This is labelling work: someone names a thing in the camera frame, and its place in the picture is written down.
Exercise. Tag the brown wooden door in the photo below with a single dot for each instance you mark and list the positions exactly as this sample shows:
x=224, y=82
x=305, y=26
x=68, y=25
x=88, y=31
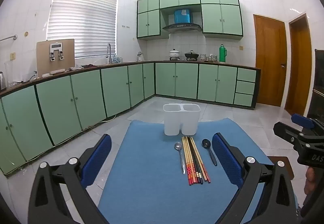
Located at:
x=300, y=67
x=269, y=61

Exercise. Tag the black spoon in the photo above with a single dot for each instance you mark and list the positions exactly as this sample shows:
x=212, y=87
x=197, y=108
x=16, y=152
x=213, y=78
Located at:
x=206, y=143

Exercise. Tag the dark glass cabinet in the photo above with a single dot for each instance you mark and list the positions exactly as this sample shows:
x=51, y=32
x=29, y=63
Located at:
x=316, y=87

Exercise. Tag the green thermos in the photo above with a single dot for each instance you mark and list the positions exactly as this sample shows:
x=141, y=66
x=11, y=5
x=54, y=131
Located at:
x=222, y=54

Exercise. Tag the chrome kitchen faucet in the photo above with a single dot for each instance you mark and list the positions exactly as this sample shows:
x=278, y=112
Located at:
x=108, y=49

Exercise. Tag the green wall cabinets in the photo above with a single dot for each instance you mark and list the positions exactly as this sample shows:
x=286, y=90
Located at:
x=222, y=18

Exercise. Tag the blue table mat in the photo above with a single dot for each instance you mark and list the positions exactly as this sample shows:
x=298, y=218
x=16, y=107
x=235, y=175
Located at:
x=151, y=183

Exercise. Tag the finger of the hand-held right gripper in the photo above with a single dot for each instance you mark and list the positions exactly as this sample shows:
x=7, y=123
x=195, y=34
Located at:
x=284, y=131
x=302, y=120

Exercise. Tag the person's right hand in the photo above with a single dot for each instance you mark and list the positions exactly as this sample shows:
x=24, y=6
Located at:
x=310, y=181

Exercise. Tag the black wok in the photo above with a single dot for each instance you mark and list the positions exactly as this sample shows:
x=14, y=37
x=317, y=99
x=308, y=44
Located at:
x=191, y=56

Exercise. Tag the metal towel bar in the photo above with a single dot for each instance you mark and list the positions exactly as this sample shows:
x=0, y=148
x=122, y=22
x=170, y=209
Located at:
x=8, y=38

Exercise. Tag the dark cloth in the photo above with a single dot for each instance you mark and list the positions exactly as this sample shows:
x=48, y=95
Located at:
x=83, y=66

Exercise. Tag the white lidded pot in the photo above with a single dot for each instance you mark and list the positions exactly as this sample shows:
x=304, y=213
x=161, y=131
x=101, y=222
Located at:
x=174, y=54

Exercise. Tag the white window blind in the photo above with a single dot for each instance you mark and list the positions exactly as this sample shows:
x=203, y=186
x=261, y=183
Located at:
x=83, y=18

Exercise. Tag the bundle of mixed chopsticks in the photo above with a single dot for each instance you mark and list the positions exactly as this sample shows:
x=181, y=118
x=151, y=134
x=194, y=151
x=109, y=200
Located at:
x=193, y=160

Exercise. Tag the small white kettle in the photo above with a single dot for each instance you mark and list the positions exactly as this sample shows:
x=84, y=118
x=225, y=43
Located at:
x=140, y=56

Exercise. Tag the brown wooden board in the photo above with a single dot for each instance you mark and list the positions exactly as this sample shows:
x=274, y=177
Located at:
x=68, y=51

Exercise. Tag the metal spoon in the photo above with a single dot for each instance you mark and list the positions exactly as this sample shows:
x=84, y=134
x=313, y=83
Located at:
x=178, y=147

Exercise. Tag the brown wooden side table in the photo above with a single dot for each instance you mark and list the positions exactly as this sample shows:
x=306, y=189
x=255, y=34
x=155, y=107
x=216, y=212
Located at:
x=284, y=163

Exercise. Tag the clear glass pitcher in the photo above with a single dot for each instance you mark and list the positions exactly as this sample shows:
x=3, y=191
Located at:
x=9, y=74

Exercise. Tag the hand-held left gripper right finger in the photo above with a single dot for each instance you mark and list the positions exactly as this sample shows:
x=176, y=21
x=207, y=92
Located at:
x=225, y=160

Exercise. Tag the green base cabinets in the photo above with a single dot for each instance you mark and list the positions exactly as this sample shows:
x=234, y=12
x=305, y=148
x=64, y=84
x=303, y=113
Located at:
x=63, y=105

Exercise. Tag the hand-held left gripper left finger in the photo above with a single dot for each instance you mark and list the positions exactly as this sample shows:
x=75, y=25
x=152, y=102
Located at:
x=97, y=160

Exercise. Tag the white twin utensil holder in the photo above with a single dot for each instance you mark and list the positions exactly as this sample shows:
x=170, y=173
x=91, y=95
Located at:
x=174, y=120

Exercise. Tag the range hood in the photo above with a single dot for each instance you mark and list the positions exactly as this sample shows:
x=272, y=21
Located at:
x=182, y=27

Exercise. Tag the steel electric kettle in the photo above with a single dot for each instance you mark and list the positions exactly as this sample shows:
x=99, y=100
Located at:
x=2, y=82

